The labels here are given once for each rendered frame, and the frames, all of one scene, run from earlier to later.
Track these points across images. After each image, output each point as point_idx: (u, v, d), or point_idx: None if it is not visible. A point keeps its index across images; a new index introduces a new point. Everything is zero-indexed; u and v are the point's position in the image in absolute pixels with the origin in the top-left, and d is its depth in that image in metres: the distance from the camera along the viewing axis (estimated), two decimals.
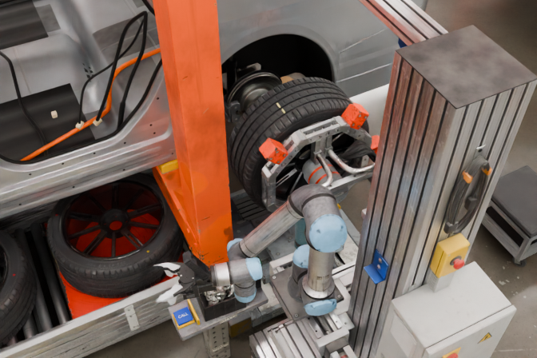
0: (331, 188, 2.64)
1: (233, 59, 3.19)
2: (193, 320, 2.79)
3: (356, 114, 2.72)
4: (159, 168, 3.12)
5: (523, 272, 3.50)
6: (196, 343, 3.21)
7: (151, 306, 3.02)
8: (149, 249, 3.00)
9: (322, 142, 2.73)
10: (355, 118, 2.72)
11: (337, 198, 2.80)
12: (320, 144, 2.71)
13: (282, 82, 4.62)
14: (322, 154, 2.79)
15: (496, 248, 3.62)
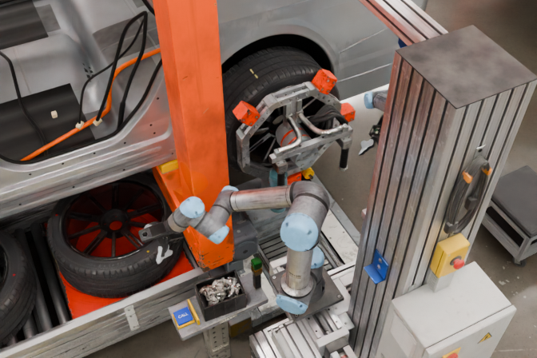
0: (300, 149, 2.81)
1: (233, 59, 3.19)
2: (193, 320, 2.79)
3: (324, 79, 2.88)
4: (159, 168, 3.12)
5: (523, 272, 3.50)
6: (196, 343, 3.21)
7: (151, 306, 3.02)
8: (149, 249, 3.00)
9: (292, 106, 2.89)
10: (324, 83, 2.88)
11: (308, 160, 2.97)
12: (290, 107, 2.87)
13: None
14: (293, 118, 2.95)
15: (496, 248, 3.62)
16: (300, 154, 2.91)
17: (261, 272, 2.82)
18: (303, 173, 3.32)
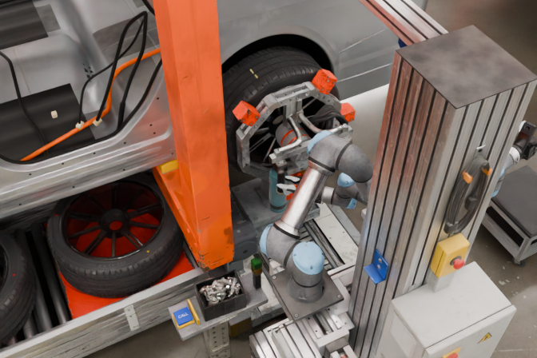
0: (300, 149, 2.81)
1: (233, 59, 3.19)
2: (193, 320, 2.79)
3: (324, 79, 2.88)
4: (159, 168, 3.12)
5: (523, 272, 3.50)
6: (196, 343, 3.21)
7: (151, 306, 3.02)
8: (149, 249, 3.00)
9: (292, 106, 2.89)
10: (324, 83, 2.88)
11: (308, 160, 2.97)
12: (290, 107, 2.87)
13: None
14: (293, 118, 2.95)
15: (496, 248, 3.62)
16: (300, 154, 2.91)
17: (261, 272, 2.82)
18: (303, 173, 3.32)
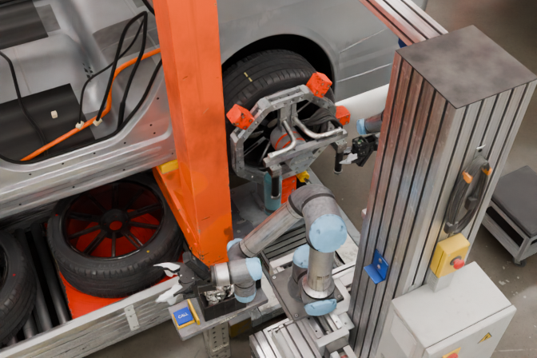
0: (294, 152, 2.79)
1: (233, 59, 3.19)
2: (193, 320, 2.79)
3: (319, 82, 2.86)
4: (159, 168, 3.12)
5: (523, 272, 3.50)
6: (196, 343, 3.21)
7: (151, 306, 3.02)
8: (149, 249, 3.00)
9: (287, 109, 2.88)
10: (318, 86, 2.87)
11: (302, 164, 2.95)
12: (284, 110, 2.86)
13: None
14: (288, 121, 2.94)
15: (496, 248, 3.62)
16: (294, 158, 2.89)
17: None
18: (298, 177, 3.31)
